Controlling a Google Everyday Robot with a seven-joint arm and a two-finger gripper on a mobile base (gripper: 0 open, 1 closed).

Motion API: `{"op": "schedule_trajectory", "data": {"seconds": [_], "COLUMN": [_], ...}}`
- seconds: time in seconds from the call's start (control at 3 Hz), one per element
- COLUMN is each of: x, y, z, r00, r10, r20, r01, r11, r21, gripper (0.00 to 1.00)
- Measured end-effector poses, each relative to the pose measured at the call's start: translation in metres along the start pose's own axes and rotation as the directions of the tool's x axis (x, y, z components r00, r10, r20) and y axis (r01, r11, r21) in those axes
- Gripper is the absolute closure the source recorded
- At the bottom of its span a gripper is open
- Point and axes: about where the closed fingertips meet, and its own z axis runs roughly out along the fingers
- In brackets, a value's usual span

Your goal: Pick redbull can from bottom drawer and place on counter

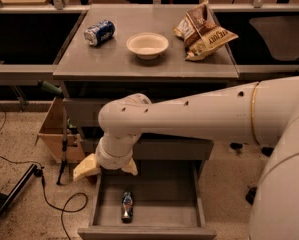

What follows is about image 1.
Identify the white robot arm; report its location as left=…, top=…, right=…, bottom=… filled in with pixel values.
left=73, top=76, right=299, bottom=240

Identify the grey middle drawer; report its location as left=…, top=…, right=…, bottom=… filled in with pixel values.
left=80, top=138, right=215, bottom=161

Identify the black stand leg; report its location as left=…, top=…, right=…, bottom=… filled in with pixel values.
left=0, top=164, right=42, bottom=218

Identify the wooden box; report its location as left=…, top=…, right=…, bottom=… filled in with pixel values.
left=38, top=98, right=85, bottom=163

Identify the green handled tool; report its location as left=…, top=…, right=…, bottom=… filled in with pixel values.
left=38, top=81, right=63, bottom=97

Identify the blue pepsi can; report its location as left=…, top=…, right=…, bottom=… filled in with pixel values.
left=84, top=20, right=115, bottom=46

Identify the white paper bowl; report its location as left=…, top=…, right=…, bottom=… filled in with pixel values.
left=126, top=32, right=169, bottom=60

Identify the grey top drawer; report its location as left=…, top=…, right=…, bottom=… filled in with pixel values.
left=63, top=98, right=108, bottom=127

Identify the black floor cable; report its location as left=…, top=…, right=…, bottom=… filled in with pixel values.
left=0, top=150, right=89, bottom=240

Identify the grey drawer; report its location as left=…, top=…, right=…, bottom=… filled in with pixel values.
left=78, top=160, right=216, bottom=240
left=80, top=138, right=215, bottom=161
left=63, top=98, right=108, bottom=127

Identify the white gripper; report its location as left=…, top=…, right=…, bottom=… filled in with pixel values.
left=73, top=133, right=140, bottom=181

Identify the brown chip bag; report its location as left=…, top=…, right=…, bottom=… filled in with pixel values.
left=173, top=0, right=238, bottom=61

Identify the redbull can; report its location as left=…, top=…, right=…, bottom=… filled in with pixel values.
left=121, top=192, right=133, bottom=223

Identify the grey drawer cabinet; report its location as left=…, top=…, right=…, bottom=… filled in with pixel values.
left=52, top=4, right=240, bottom=240

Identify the grey bottom drawer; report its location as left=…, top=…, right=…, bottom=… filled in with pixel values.
left=78, top=160, right=216, bottom=240

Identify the black office chair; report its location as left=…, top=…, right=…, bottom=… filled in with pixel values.
left=230, top=143, right=273, bottom=205

